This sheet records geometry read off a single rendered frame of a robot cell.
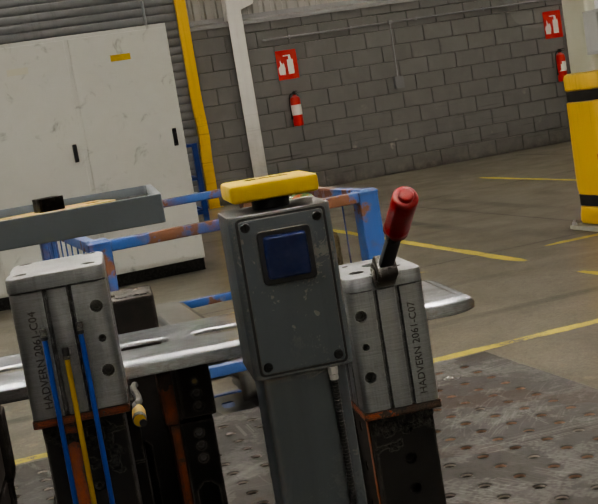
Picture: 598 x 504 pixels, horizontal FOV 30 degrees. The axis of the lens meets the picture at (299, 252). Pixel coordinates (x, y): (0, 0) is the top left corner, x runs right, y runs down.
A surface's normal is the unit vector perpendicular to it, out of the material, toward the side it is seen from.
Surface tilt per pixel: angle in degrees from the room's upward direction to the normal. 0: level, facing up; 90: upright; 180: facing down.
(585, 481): 0
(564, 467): 0
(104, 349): 90
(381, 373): 90
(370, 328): 90
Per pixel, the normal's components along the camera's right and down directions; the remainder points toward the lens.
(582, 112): -0.93, 0.19
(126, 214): 0.18, 0.10
